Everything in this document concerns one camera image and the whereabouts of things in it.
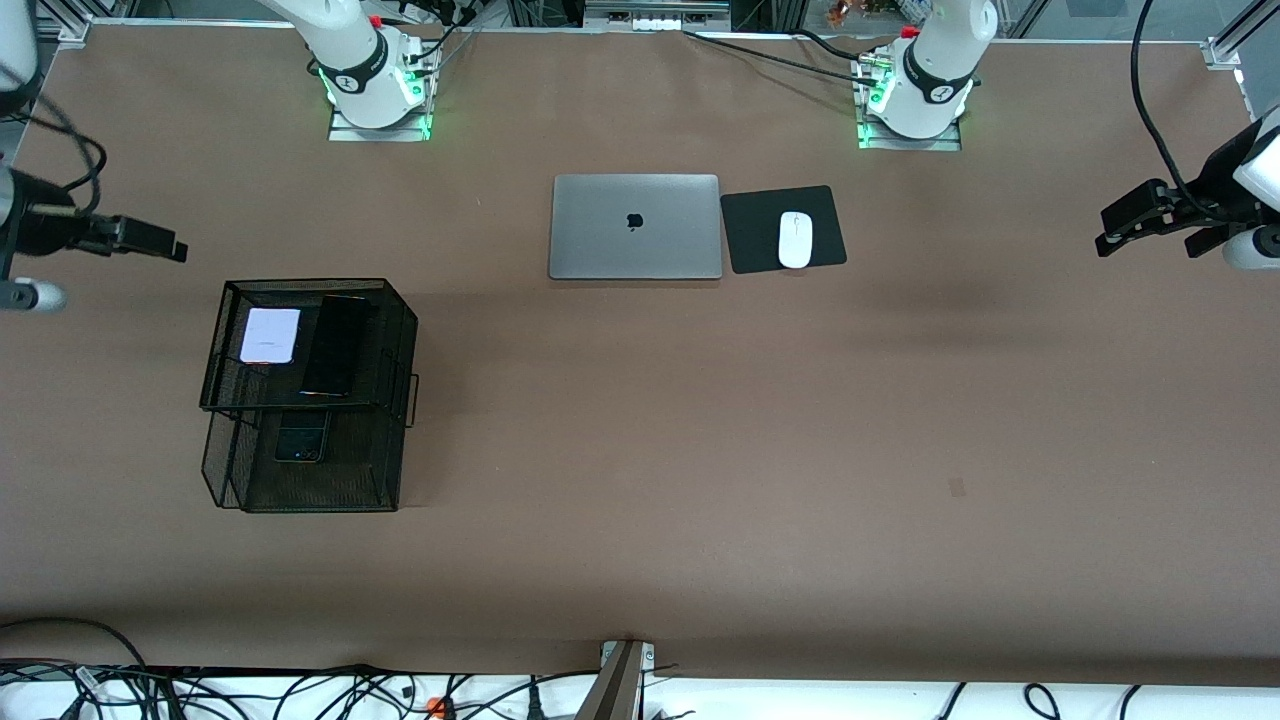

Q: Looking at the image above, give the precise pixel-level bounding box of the white flip phone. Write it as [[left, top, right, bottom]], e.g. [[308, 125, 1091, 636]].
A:
[[238, 306, 302, 366]]

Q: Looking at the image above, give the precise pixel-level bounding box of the long black smartphone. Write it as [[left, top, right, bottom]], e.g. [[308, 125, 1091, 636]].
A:
[[298, 294, 371, 399]]

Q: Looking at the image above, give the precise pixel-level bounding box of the small black flip phone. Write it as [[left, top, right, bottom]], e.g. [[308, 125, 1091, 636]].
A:
[[274, 410, 332, 465]]

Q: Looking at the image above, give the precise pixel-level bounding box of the white computer mouse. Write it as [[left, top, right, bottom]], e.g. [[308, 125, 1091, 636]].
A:
[[778, 211, 814, 270]]

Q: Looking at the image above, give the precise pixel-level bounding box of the black mouse pad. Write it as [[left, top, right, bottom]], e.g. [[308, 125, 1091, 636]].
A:
[[720, 185, 848, 275]]

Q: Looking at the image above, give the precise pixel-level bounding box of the silver closed laptop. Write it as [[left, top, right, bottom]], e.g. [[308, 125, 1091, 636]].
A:
[[548, 174, 723, 281]]

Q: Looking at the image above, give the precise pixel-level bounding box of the grey power strip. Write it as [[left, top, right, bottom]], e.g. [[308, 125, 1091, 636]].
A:
[[585, 0, 731, 31]]

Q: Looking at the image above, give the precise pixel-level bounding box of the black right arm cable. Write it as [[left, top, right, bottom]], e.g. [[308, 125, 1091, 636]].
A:
[[0, 60, 109, 216]]

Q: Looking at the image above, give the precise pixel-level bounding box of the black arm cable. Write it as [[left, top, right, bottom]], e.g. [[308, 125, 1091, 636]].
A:
[[0, 60, 109, 216], [1130, 0, 1226, 213]]

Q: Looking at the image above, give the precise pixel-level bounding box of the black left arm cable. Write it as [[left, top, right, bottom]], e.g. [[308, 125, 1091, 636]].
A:
[[1130, 0, 1226, 213]]

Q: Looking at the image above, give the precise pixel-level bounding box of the aluminium arm base plate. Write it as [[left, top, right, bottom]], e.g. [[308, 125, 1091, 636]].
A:
[[855, 50, 963, 152], [328, 45, 441, 143]]

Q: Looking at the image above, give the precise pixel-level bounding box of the black wire mesh basket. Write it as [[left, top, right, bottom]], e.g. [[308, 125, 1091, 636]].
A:
[[198, 278, 421, 515]]

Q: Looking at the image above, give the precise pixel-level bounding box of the black cable on table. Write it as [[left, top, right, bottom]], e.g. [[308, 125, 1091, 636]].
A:
[[683, 30, 881, 86]]

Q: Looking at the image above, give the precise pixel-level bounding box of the aluminium camera mount post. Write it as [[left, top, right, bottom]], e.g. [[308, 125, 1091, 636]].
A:
[[575, 640, 656, 720]]

